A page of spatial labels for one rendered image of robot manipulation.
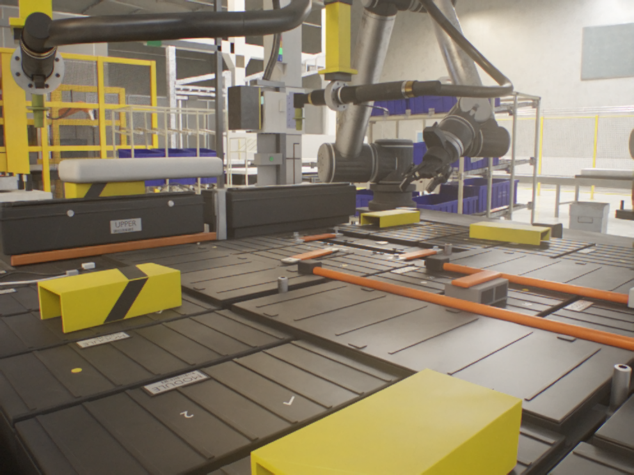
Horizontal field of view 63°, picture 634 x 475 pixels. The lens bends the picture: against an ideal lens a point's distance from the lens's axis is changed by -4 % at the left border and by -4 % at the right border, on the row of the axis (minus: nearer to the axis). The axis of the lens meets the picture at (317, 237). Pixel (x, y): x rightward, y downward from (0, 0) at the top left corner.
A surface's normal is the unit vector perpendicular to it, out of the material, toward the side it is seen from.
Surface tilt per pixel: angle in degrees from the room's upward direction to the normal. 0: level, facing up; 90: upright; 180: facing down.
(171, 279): 90
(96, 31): 117
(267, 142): 90
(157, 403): 0
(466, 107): 62
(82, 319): 90
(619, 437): 0
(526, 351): 0
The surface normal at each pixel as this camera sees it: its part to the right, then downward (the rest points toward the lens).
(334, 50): -0.70, 0.11
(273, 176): 0.68, 0.11
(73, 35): -0.22, 0.59
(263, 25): 0.72, 0.40
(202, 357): 0.00, -0.99
